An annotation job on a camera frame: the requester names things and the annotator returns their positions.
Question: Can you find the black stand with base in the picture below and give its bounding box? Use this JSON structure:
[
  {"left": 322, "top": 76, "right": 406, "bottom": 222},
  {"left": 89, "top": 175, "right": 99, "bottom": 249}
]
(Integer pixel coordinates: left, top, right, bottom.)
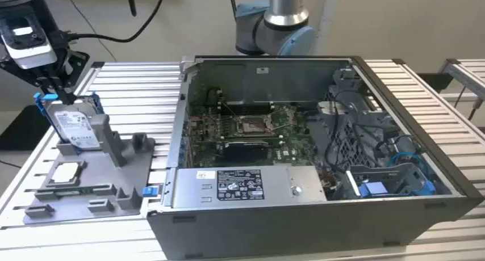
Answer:
[{"left": 0, "top": 104, "right": 54, "bottom": 151}]

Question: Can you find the silver power supply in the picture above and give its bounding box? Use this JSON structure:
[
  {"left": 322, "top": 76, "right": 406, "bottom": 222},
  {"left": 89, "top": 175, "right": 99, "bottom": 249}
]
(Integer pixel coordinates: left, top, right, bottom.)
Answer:
[{"left": 171, "top": 165, "right": 328, "bottom": 210}]

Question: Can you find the black square object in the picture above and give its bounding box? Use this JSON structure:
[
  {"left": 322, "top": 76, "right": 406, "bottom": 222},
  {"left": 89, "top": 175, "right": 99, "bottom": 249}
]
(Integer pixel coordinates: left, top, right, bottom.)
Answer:
[{"left": 415, "top": 72, "right": 454, "bottom": 94}]

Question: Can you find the hard disk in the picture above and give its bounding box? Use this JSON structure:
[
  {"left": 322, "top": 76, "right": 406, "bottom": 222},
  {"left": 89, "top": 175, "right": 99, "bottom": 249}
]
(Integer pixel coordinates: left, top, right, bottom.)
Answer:
[{"left": 32, "top": 92, "right": 105, "bottom": 155}]

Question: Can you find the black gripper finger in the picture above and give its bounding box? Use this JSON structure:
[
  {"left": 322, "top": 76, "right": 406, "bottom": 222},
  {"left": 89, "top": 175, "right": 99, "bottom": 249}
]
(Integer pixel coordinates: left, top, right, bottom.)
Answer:
[
  {"left": 37, "top": 73, "right": 57, "bottom": 96},
  {"left": 56, "top": 73, "right": 77, "bottom": 106}
]

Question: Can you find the grey disk bay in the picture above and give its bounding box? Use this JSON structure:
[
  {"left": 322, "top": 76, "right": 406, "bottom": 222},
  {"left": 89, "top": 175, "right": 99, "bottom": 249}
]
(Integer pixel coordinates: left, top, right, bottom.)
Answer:
[{"left": 342, "top": 162, "right": 437, "bottom": 200}]

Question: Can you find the blue wire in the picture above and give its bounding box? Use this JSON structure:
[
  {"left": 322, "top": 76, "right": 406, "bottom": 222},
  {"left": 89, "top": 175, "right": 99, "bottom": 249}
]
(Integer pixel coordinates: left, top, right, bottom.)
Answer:
[{"left": 386, "top": 134, "right": 427, "bottom": 171}]

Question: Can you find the green motherboard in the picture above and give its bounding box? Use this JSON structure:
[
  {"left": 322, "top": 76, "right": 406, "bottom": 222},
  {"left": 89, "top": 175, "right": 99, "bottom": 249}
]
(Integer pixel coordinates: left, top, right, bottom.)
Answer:
[{"left": 187, "top": 101, "right": 318, "bottom": 170}]

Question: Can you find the black RAM slot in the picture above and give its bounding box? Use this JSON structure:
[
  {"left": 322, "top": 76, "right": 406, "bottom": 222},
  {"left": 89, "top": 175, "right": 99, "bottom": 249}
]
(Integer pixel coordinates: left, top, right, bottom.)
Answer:
[{"left": 221, "top": 100, "right": 274, "bottom": 116}]

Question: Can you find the green RAM stick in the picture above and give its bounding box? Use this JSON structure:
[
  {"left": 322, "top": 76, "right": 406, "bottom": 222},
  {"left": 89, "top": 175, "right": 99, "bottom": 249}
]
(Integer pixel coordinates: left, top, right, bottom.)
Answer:
[{"left": 52, "top": 187, "right": 96, "bottom": 196}]

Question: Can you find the open dark PC case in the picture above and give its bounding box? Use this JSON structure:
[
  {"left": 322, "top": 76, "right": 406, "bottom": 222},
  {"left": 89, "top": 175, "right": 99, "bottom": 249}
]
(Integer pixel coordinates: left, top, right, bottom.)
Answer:
[{"left": 145, "top": 54, "right": 485, "bottom": 261}]

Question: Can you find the black wire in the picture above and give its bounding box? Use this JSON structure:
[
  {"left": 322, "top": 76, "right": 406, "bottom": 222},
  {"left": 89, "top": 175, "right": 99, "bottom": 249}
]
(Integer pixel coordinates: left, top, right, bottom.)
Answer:
[{"left": 324, "top": 90, "right": 380, "bottom": 171}]

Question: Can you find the metal socket cover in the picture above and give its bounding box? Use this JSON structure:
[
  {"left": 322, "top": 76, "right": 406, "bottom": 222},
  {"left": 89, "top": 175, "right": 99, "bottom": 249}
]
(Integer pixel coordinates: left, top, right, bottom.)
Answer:
[{"left": 267, "top": 106, "right": 300, "bottom": 131}]

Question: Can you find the black graphics card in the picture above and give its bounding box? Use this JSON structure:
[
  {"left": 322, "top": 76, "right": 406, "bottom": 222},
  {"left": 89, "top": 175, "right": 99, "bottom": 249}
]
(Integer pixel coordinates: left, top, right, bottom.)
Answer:
[{"left": 221, "top": 141, "right": 268, "bottom": 163}]

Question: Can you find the thin locking lever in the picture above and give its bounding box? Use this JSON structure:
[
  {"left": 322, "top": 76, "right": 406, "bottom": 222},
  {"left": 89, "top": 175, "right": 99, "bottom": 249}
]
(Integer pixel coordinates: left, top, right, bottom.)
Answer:
[{"left": 221, "top": 102, "right": 243, "bottom": 119}]

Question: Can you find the CPU socket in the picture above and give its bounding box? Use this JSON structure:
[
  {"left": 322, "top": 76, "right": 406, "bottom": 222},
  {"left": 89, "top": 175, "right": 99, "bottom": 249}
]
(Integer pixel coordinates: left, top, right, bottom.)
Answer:
[{"left": 235, "top": 115, "right": 276, "bottom": 137}]

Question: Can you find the grey perforated drive cage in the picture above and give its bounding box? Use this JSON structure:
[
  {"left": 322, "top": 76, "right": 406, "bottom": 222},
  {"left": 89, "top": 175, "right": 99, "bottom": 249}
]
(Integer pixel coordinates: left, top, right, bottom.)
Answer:
[{"left": 306, "top": 84, "right": 403, "bottom": 171}]

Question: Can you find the slatted metal side table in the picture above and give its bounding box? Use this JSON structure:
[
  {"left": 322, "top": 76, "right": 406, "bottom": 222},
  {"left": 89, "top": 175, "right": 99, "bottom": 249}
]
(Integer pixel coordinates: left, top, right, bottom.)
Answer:
[{"left": 438, "top": 58, "right": 485, "bottom": 103}]

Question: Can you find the silver CPU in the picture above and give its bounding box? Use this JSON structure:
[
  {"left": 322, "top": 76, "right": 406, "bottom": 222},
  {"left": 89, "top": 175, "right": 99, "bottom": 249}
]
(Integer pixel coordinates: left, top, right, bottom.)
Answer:
[{"left": 49, "top": 162, "right": 85, "bottom": 186}]

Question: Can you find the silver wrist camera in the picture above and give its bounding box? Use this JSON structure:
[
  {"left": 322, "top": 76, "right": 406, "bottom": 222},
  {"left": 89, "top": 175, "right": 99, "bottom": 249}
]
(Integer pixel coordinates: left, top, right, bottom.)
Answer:
[{"left": 0, "top": 15, "right": 58, "bottom": 70}]

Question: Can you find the grey parts rack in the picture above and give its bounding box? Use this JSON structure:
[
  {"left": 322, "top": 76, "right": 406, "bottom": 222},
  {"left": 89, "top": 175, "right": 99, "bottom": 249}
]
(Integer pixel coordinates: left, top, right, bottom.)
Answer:
[{"left": 21, "top": 113, "right": 156, "bottom": 225}]

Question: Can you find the thick black cable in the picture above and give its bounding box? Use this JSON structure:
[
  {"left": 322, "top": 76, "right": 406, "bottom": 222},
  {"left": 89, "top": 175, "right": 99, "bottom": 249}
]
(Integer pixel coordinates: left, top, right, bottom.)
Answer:
[{"left": 60, "top": 0, "right": 167, "bottom": 44}]

